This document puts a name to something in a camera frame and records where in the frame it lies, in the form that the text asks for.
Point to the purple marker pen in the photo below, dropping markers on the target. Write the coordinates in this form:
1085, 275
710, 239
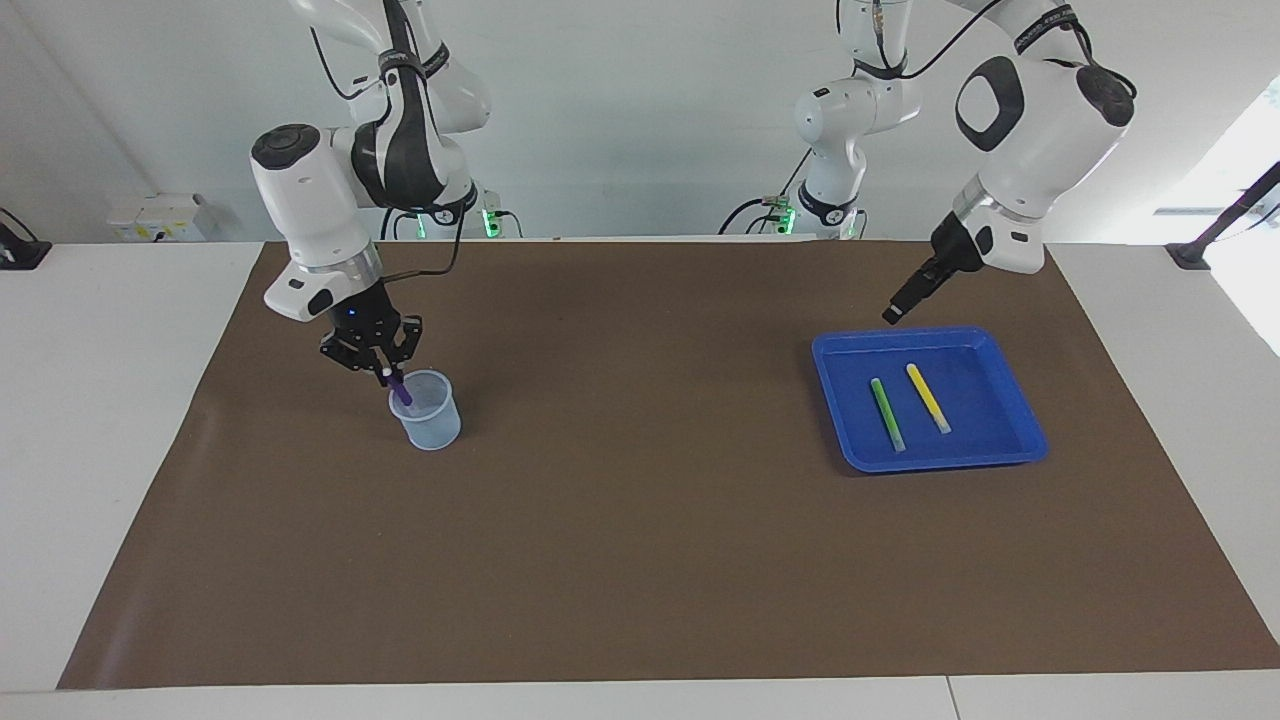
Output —
402, 393

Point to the white wall socket box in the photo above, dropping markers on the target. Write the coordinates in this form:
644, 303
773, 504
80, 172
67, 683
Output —
160, 215

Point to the light blue mesh pen cup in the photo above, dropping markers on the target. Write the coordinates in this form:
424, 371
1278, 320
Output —
430, 430

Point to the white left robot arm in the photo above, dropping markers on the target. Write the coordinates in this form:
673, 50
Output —
1040, 130

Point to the blue plastic tray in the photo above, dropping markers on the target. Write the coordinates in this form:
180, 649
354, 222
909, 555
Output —
850, 400

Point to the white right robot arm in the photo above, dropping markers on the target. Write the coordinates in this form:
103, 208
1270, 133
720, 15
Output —
320, 210

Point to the brown table mat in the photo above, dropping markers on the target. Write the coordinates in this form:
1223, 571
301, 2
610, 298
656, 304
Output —
640, 550

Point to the green marker pen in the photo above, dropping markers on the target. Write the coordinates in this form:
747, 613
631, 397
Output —
887, 412

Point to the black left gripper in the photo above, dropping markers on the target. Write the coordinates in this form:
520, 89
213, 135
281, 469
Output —
960, 248

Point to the black mounting stand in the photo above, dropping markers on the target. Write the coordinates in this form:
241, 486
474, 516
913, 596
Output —
1190, 255

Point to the yellow marker pen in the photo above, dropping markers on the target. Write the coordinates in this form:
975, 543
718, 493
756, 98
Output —
928, 398

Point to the black table clamp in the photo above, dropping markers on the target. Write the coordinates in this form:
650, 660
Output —
20, 252

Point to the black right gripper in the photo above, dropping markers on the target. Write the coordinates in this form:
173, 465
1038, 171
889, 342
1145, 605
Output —
368, 318

